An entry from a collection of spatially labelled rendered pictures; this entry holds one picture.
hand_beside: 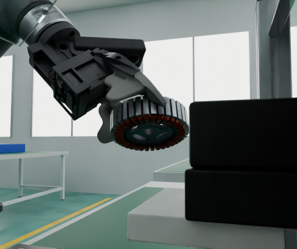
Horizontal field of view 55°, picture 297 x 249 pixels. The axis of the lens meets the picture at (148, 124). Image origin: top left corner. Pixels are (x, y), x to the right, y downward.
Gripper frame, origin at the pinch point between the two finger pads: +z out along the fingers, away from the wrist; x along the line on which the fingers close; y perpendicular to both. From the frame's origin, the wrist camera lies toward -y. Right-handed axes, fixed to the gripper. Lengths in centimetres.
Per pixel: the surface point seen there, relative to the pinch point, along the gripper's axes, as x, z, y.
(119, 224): -21.5, 6.4, 7.1
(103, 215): -28.2, 2.6, 6.8
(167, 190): 20.6, 7.8, 14.8
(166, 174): -99, 2, -47
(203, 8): -240, -161, -374
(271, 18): 20.5, 3.1, -4.2
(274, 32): 18.8, 3.9, -5.8
